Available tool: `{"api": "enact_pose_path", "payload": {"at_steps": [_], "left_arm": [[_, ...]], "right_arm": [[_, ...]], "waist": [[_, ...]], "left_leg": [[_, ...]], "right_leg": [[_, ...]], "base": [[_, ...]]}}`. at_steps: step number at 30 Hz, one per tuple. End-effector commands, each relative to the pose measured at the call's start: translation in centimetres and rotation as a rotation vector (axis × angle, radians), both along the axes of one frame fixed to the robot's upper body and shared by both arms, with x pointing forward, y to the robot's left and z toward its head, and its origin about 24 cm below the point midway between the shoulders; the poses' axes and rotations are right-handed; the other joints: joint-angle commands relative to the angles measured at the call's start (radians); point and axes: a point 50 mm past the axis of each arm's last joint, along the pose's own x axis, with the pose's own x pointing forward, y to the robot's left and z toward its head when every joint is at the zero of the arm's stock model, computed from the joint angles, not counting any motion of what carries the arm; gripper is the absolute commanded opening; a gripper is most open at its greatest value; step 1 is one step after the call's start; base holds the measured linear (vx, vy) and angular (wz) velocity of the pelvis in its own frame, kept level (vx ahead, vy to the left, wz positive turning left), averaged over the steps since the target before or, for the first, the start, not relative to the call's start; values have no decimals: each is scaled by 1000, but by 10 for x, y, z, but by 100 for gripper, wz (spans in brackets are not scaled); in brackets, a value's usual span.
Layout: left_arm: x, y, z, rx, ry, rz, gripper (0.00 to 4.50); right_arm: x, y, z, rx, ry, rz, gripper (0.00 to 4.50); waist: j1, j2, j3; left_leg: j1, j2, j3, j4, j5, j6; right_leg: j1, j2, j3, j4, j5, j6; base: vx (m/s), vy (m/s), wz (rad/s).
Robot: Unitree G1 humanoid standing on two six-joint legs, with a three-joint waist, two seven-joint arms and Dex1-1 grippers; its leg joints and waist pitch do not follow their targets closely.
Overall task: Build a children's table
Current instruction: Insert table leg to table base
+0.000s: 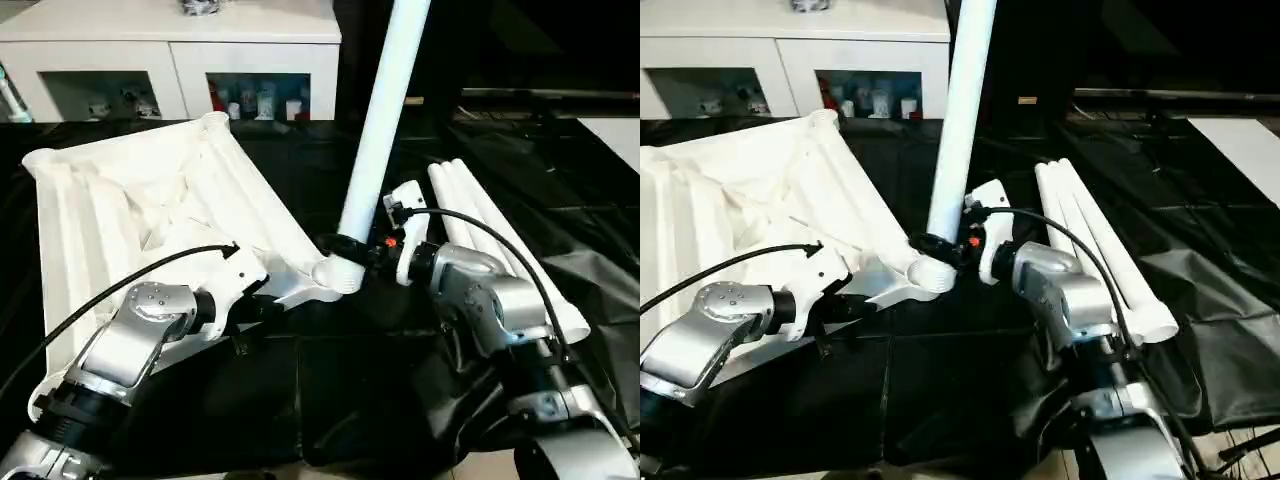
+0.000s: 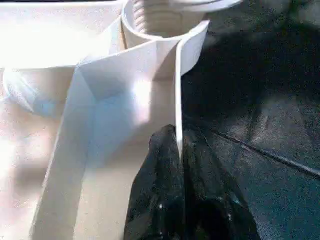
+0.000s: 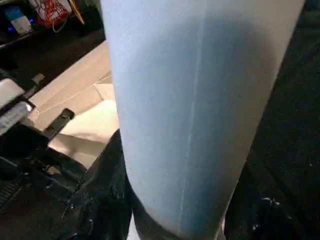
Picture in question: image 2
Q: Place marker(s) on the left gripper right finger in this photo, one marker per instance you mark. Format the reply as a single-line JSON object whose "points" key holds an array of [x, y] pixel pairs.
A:
{"points": [[212, 200]]}

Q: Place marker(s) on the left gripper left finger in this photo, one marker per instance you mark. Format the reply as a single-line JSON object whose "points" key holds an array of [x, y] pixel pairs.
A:
{"points": [[160, 187]]}

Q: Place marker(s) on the white plastic table top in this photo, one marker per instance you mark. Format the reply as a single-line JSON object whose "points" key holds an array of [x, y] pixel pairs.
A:
{"points": [[87, 112]]}

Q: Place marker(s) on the white plastic table leg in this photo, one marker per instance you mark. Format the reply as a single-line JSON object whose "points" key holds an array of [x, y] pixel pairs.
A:
{"points": [[200, 5]]}

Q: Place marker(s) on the black mat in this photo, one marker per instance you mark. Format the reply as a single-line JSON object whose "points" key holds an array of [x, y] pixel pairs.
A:
{"points": [[262, 100]]}

